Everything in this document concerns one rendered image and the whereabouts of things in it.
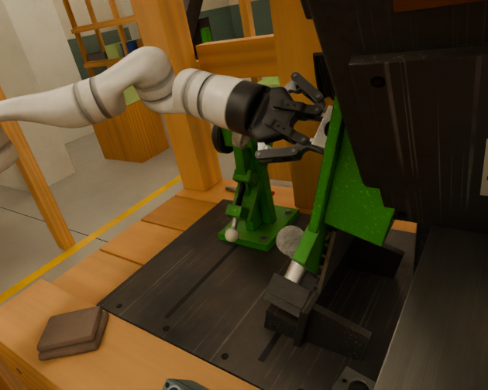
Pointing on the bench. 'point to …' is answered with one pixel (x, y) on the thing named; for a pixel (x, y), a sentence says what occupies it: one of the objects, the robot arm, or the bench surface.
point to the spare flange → (352, 380)
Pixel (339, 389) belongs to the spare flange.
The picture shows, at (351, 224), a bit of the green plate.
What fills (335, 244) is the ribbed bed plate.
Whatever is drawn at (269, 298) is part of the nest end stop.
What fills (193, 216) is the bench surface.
